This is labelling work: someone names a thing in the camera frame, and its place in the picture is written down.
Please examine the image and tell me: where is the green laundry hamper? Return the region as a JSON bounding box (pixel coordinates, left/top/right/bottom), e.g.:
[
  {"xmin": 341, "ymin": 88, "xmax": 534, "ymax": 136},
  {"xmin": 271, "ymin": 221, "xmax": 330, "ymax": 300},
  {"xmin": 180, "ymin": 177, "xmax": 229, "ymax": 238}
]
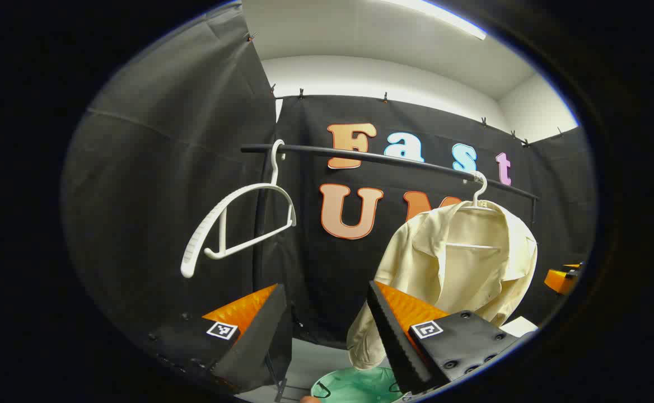
[{"xmin": 310, "ymin": 367, "xmax": 403, "ymax": 403}]

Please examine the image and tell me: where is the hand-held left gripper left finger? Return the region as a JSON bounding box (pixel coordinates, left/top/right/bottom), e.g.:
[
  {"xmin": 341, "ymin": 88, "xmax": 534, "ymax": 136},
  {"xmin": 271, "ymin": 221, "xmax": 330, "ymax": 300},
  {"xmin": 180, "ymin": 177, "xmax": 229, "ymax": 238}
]
[{"xmin": 134, "ymin": 283, "xmax": 294, "ymax": 395}]

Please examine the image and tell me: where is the black backdrop cloth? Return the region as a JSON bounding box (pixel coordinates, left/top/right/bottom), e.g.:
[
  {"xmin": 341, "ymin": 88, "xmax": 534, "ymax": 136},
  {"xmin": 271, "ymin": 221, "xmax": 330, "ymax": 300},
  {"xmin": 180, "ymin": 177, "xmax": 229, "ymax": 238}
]
[{"xmin": 61, "ymin": 3, "xmax": 596, "ymax": 348}]

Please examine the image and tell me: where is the cream shirt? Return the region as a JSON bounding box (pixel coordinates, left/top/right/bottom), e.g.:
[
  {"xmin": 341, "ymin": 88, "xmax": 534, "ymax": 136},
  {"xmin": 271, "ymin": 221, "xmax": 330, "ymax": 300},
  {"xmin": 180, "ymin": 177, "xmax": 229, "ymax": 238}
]
[{"xmin": 347, "ymin": 200, "xmax": 539, "ymax": 371}]

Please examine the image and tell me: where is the white plastic hanger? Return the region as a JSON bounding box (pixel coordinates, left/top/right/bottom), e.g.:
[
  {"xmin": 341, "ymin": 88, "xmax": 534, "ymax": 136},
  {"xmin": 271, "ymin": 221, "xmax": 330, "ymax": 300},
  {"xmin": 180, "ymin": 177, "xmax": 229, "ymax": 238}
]
[
  {"xmin": 446, "ymin": 171, "xmax": 502, "ymax": 250},
  {"xmin": 180, "ymin": 139, "xmax": 297, "ymax": 279}
]

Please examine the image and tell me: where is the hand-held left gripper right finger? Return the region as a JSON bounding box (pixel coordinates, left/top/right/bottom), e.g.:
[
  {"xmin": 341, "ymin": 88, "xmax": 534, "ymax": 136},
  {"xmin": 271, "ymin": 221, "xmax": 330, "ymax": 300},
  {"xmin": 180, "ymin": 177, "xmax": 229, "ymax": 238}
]
[{"xmin": 366, "ymin": 280, "xmax": 538, "ymax": 395}]

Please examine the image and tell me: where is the white board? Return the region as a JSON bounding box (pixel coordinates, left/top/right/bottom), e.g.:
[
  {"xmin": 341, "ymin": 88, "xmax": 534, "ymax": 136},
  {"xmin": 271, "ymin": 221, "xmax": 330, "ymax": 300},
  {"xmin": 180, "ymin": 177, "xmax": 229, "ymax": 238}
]
[{"xmin": 498, "ymin": 316, "xmax": 539, "ymax": 338}]

